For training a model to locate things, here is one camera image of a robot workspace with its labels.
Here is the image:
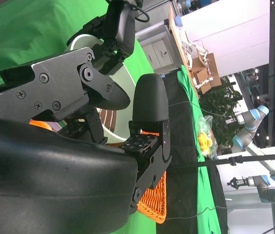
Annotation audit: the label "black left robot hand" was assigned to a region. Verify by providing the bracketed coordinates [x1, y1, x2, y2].
[66, 0, 137, 76]

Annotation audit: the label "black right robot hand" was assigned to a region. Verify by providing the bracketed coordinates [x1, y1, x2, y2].
[0, 46, 172, 234]

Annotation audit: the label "grey-green round bowl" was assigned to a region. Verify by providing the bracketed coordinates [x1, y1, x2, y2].
[64, 33, 137, 141]

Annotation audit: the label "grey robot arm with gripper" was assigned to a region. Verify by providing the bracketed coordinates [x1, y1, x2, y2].
[226, 175, 275, 234]

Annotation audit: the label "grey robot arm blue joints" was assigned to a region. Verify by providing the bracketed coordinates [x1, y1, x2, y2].
[176, 0, 192, 9]
[231, 105, 275, 185]

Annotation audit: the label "chocolate cake slice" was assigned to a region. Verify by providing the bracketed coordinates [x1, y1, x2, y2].
[98, 108, 117, 132]

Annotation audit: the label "orange wicker basket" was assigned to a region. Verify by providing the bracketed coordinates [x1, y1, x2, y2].
[105, 130, 168, 225]

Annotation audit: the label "white cabinet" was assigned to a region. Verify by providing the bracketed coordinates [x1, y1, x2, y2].
[136, 20, 180, 74]

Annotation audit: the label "brown cardboard box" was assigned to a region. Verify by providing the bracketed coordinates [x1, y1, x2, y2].
[191, 52, 222, 95]

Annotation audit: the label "green tablecloth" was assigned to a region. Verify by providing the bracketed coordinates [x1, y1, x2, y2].
[0, 0, 225, 234]

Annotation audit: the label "clear bag of toys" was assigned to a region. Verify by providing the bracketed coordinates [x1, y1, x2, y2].
[197, 114, 219, 159]

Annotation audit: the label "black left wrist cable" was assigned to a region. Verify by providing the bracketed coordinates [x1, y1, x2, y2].
[131, 2, 150, 23]

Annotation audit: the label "black camera boom pole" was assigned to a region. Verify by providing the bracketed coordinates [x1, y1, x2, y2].
[170, 153, 275, 170]

